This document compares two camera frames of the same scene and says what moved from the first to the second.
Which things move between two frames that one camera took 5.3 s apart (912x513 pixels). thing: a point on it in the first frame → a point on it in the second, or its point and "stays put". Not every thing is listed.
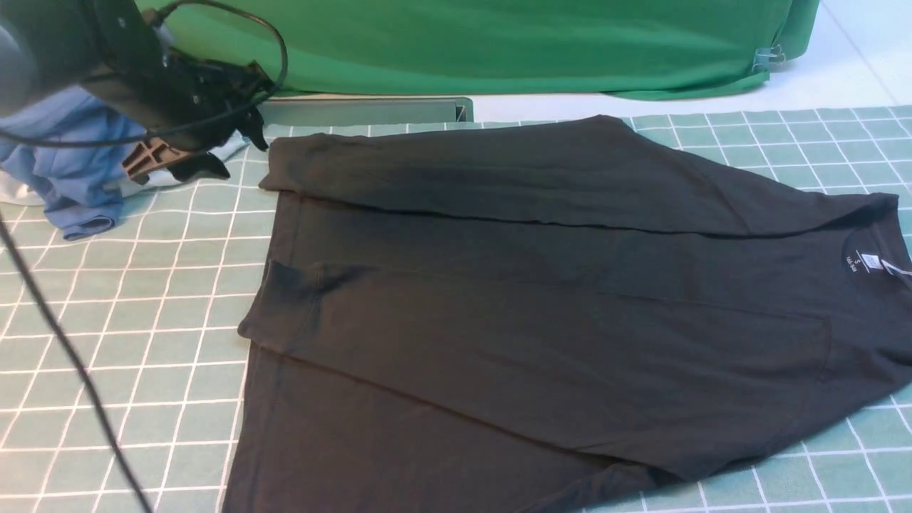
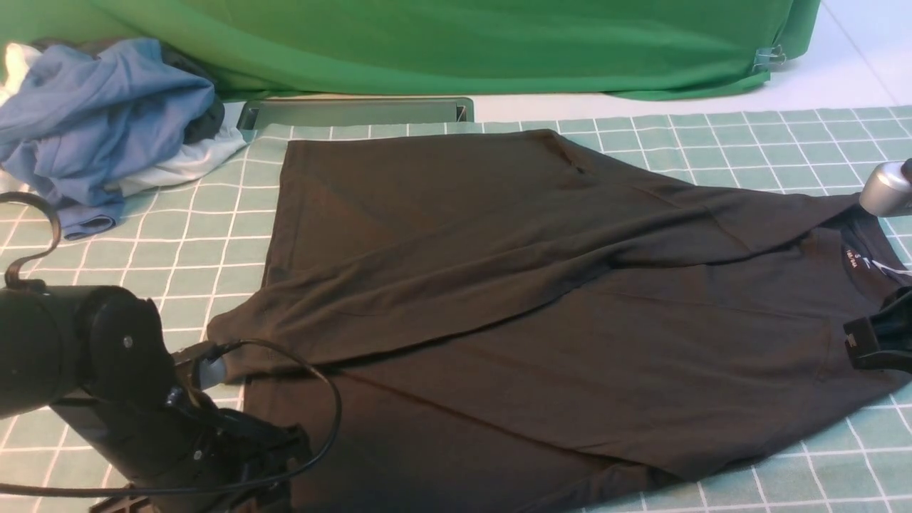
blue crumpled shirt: [80, 187] stays put
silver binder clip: [766, 56] stays put
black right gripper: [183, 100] → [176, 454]
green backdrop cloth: [621, 48] stays put
